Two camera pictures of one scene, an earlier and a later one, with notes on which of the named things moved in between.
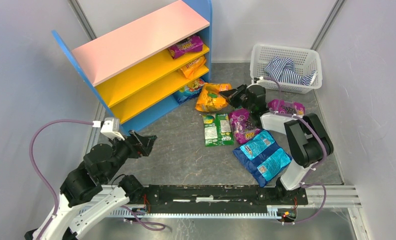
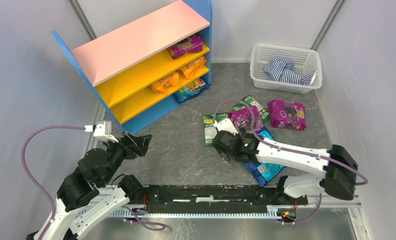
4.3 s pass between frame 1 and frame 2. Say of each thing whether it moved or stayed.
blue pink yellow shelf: stayed
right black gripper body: moved
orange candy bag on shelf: stayed
